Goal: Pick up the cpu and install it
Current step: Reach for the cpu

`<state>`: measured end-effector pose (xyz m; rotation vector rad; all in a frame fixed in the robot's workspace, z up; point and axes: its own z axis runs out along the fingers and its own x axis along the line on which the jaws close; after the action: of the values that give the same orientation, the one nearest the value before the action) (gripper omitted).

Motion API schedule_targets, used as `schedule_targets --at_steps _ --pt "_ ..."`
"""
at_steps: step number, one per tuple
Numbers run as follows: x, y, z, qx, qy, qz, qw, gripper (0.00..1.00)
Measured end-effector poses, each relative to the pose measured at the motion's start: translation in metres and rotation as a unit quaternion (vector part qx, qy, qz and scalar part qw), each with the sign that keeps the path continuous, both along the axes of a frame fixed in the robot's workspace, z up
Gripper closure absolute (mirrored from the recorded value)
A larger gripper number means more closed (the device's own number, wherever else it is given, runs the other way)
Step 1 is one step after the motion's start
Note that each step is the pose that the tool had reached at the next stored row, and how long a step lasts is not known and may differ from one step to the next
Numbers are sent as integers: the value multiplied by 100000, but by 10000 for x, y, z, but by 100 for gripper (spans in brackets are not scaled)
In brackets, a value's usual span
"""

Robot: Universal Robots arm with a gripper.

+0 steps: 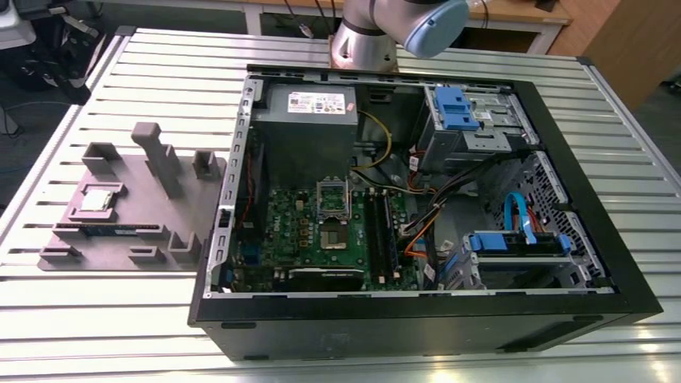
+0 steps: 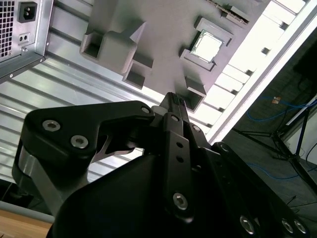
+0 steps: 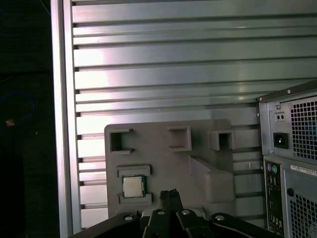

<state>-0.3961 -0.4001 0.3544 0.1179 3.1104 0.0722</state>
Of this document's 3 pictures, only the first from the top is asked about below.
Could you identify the silver CPU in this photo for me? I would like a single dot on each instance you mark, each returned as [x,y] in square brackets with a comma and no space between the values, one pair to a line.
[97,200]

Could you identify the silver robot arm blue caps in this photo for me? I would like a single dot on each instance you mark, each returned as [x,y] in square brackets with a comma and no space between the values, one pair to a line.
[367,44]

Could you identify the CPU socket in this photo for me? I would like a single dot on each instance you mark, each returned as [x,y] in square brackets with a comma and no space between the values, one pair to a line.
[335,235]

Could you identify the grey power supply unit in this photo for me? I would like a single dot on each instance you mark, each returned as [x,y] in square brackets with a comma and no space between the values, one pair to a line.
[303,151]

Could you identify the black RAM slot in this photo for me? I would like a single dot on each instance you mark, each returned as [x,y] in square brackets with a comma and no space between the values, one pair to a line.
[374,235]
[382,235]
[388,235]

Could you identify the green Dell motherboard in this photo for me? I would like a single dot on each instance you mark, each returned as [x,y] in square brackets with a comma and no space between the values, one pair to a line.
[287,239]

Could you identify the graphics card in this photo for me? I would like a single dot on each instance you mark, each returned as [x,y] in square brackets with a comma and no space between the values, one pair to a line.
[324,277]

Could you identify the empty blue disk carrier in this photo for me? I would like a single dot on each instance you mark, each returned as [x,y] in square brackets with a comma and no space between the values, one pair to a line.
[452,271]

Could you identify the blue plastic bay latch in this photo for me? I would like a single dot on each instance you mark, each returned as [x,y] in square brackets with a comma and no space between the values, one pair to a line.
[452,107]

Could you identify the metal drive cage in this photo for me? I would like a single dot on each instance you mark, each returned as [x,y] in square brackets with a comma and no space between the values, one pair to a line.
[484,141]

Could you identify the hard disk in blue carrier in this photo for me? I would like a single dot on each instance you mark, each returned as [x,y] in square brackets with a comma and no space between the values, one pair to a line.
[492,242]

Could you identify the black PC case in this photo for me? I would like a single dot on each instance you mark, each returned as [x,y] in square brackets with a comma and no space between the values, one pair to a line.
[372,319]

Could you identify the grey parts rack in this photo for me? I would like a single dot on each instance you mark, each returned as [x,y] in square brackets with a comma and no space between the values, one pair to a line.
[139,199]

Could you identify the metal disk bay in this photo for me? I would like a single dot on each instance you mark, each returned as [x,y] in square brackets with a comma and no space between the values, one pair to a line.
[532,261]

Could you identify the wooden desk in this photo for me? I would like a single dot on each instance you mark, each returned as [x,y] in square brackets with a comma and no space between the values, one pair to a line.
[532,16]

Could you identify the black chair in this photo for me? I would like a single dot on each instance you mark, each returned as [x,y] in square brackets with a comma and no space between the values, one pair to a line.
[59,68]

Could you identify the wooden cabinet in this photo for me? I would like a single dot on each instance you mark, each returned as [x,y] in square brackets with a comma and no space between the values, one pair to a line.
[628,48]

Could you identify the white frame table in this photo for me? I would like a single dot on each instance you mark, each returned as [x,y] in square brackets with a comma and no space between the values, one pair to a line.
[254,24]

